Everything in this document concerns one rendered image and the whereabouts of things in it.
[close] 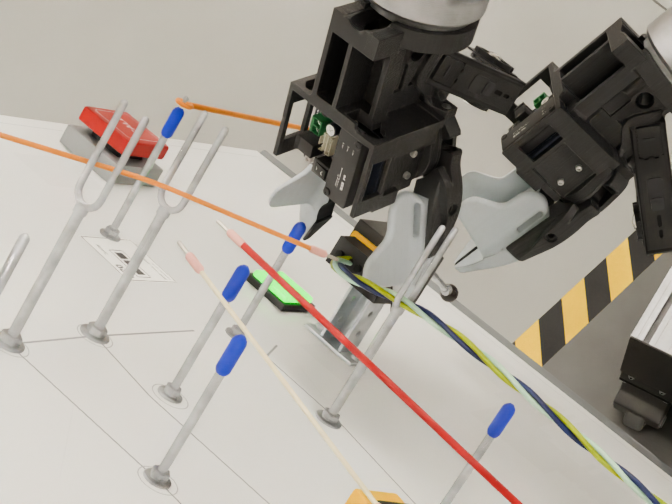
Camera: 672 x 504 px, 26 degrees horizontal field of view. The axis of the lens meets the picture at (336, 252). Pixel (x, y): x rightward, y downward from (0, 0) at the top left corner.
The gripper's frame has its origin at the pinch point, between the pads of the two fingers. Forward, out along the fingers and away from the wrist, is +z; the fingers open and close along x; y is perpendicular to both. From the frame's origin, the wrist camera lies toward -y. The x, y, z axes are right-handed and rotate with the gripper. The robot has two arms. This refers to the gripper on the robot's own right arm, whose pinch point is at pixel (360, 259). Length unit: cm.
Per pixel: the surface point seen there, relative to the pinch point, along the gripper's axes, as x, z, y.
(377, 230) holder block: -0.5, -1.4, -1.7
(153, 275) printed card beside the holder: -7.5, 2.6, 10.9
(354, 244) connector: -0.2, -1.5, 0.9
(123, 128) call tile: -21.8, 2.9, 2.3
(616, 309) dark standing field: -28, 77, -114
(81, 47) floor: -131, 83, -87
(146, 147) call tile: -19.9, 3.6, 1.5
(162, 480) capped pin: 11.0, -5.1, 26.6
